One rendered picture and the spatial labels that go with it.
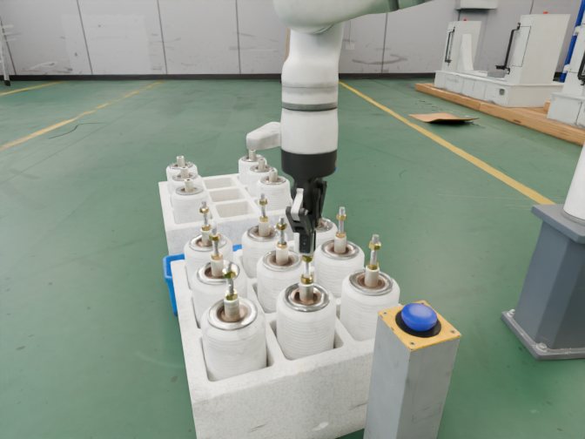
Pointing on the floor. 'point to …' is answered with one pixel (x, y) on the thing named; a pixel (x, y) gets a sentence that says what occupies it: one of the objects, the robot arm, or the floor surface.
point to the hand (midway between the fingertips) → (307, 240)
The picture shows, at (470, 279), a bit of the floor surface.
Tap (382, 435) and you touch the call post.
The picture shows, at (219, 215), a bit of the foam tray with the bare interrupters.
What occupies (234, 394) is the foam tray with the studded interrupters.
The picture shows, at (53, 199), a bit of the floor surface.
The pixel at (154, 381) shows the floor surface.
